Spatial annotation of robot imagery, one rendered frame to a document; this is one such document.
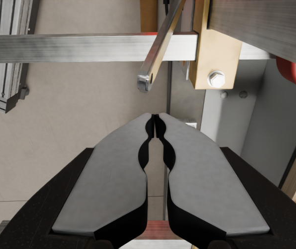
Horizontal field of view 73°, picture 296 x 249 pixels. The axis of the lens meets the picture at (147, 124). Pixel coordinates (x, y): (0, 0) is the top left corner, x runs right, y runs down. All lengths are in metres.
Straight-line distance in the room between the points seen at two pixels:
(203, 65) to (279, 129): 0.31
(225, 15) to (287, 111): 0.34
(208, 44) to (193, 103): 0.23
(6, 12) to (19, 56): 0.75
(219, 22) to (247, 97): 0.40
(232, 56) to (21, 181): 1.83
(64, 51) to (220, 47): 0.19
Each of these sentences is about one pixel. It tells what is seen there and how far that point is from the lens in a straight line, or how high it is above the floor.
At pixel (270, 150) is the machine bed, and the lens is 0.56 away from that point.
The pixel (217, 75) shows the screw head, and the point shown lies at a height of 0.88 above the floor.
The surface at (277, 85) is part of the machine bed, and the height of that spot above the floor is 0.69.
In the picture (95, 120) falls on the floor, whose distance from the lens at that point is 1.34.
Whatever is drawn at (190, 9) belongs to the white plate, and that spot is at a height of 0.79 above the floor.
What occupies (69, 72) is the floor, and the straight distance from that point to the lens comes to 1.25.
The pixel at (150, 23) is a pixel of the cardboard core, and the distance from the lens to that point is 1.04.
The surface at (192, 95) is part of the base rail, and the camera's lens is 0.46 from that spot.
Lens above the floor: 1.12
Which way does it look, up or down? 59 degrees down
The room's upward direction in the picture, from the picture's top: 178 degrees counter-clockwise
